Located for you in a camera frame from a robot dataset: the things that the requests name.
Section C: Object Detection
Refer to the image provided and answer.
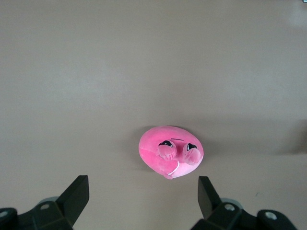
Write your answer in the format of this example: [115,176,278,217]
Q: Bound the pink round plush toy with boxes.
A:
[138,125,205,180]

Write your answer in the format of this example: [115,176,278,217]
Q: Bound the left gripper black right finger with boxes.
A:
[190,176,298,230]

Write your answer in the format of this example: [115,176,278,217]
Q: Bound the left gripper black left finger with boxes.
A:
[0,175,90,230]

